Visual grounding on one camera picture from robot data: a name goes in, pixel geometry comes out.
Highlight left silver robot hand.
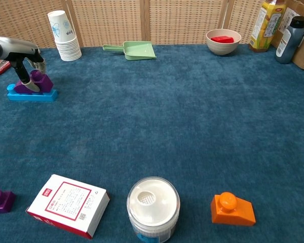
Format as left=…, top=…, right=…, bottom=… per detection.
left=0, top=35, right=47, bottom=93

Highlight purple sloped one-stud block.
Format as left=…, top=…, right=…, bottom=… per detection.
left=14, top=69, right=54, bottom=94

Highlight white paper cups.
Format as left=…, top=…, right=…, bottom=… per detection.
left=47, top=10, right=83, bottom=62

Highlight light blue four-stud block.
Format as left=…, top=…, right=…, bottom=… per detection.
left=7, top=84, right=58, bottom=102

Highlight small purple two-stud block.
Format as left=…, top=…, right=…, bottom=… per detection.
left=0, top=188, right=16, bottom=215

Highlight red block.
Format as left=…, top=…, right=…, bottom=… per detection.
left=210, top=35, right=234, bottom=44

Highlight orange one-stud block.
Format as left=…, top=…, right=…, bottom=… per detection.
left=210, top=191, right=256, bottom=226

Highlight red utility knife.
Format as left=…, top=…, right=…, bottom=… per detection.
left=0, top=60, right=12, bottom=77

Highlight bamboo folding screen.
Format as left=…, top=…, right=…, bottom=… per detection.
left=0, top=0, right=272, bottom=50

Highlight light green dustpan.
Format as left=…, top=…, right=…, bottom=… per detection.
left=102, top=41, right=158, bottom=61

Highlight blue table cloth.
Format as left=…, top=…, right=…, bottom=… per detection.
left=0, top=43, right=304, bottom=243

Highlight beige bowl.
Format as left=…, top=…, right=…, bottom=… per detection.
left=206, top=28, right=242, bottom=56

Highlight white round lidded jar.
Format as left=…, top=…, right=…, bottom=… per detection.
left=127, top=176, right=181, bottom=243

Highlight yellow tea drink bottle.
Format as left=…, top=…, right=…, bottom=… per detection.
left=248, top=0, right=287, bottom=53

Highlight dark grey bottle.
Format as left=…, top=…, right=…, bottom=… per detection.
left=274, top=16, right=304, bottom=64

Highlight white box with red frame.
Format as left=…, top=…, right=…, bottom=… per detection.
left=26, top=174, right=110, bottom=239

